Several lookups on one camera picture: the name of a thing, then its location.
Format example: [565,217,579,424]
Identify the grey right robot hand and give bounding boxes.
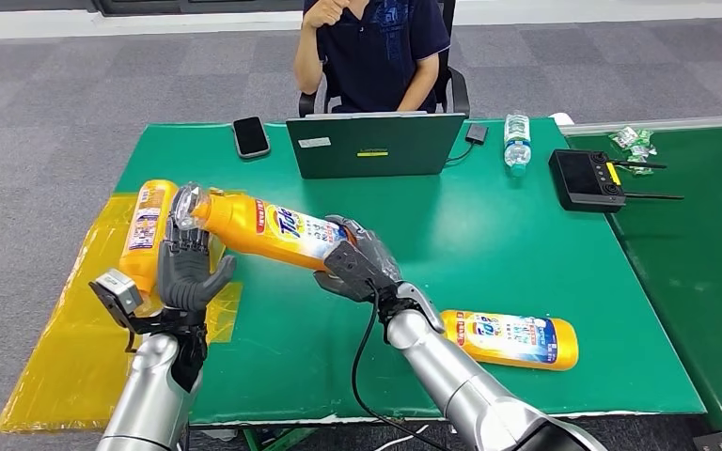
[312,214,402,306]

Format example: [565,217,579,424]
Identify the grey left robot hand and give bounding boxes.
[156,217,238,316]

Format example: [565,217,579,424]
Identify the orange Tide detergent bottle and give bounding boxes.
[172,181,357,273]

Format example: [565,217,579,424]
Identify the orange detergent bottle showing back label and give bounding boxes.
[118,179,180,302]

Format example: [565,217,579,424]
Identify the orange detergent bottle blue label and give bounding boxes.
[440,309,580,373]

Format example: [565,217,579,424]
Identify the clear water bottle green cap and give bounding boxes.
[502,110,533,179]

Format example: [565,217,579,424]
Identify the dark green laptop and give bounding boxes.
[285,112,468,180]

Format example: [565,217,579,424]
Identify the yellow plastic sheet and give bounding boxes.
[0,191,243,435]

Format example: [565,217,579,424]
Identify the black smartphone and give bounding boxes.
[231,116,272,161]

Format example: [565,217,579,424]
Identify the black office chair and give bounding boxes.
[298,0,471,118]

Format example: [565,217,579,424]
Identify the person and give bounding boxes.
[293,0,452,115]

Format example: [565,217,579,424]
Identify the black remote controller with antennas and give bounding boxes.
[547,148,686,215]

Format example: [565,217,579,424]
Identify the person's right hand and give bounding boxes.
[303,0,351,30]

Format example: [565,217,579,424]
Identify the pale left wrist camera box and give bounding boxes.
[88,269,150,353]

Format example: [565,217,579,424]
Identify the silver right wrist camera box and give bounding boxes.
[397,281,447,334]

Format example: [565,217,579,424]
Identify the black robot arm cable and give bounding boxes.
[351,283,456,451]

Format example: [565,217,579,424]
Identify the thin black hub cable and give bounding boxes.
[445,143,476,167]

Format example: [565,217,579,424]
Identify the white cable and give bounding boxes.
[373,425,431,451]

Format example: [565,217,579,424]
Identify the green table leg frame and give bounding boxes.
[243,427,319,451]

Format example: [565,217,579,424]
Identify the aluminium table rail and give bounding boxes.
[559,114,722,137]

